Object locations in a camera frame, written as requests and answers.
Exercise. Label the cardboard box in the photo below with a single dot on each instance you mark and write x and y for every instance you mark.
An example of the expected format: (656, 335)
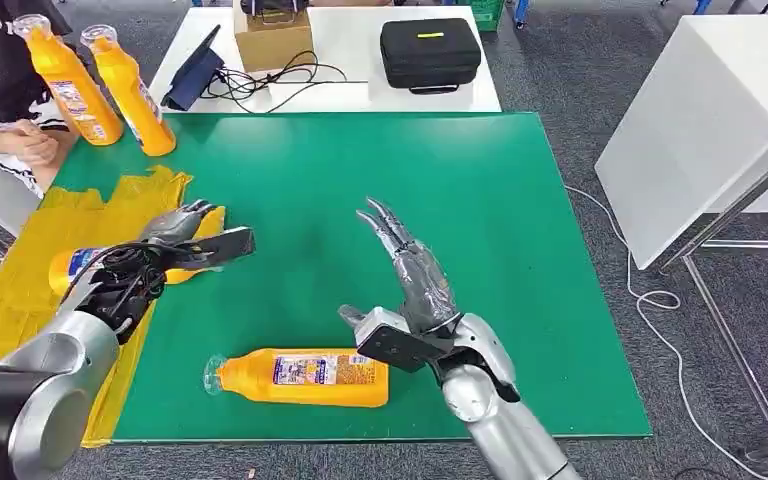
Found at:
(271, 43)

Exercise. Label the dark blue tablet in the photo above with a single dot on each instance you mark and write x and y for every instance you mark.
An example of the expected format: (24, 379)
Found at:
(192, 76)

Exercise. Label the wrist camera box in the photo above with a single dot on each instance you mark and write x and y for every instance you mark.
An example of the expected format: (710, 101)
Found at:
(225, 245)
(390, 350)

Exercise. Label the green mat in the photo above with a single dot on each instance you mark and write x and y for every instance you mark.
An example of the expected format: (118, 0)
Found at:
(424, 232)

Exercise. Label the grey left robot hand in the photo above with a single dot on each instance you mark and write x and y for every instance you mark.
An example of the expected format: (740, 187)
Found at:
(172, 225)

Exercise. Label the yellow plastic sheet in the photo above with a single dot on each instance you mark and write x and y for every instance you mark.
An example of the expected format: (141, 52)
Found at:
(26, 278)

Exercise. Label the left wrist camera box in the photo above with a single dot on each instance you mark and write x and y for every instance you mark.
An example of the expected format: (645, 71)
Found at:
(225, 245)

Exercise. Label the white table with steel legs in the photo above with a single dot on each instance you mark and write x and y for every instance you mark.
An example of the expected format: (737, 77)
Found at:
(689, 132)

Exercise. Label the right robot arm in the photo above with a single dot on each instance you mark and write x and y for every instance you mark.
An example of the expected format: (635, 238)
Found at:
(496, 424)

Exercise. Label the orange drink bottle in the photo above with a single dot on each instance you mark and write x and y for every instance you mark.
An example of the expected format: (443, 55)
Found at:
(76, 93)
(318, 381)
(69, 266)
(135, 99)

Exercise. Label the green crate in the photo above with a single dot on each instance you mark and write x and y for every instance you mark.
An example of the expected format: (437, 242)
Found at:
(486, 13)

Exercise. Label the black carrying case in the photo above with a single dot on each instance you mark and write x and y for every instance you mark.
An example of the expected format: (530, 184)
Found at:
(430, 53)

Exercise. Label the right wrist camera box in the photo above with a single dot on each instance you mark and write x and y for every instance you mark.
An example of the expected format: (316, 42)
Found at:
(390, 350)

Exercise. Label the black device in box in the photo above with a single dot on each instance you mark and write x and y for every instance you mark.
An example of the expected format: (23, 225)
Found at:
(272, 6)

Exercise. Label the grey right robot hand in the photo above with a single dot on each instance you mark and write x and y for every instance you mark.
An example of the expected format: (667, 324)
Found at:
(424, 285)

